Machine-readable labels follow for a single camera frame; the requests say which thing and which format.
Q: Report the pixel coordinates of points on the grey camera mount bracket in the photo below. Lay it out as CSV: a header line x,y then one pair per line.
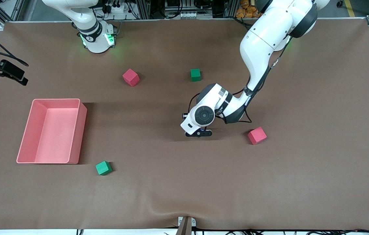
x,y
186,225

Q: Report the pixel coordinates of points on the green foam cube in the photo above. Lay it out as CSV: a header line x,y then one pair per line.
x,y
103,168
195,74

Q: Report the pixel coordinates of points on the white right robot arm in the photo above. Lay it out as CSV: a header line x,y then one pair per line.
x,y
94,39

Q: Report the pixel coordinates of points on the pile of orange objects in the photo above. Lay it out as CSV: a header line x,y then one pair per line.
x,y
246,9

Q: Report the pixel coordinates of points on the pink plastic bin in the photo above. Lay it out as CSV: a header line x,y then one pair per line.
x,y
57,140

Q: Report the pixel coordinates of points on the white power strip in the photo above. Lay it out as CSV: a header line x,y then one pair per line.
x,y
119,8

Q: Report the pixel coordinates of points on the brown table mat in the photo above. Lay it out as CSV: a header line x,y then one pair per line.
x,y
184,182

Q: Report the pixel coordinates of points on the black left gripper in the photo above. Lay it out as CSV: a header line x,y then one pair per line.
x,y
183,114

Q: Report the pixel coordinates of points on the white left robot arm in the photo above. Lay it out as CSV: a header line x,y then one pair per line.
x,y
263,39

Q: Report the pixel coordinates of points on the white connector strip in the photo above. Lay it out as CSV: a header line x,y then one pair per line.
x,y
184,15

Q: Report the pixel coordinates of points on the pink foam cube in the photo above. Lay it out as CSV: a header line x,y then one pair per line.
x,y
130,77
257,135

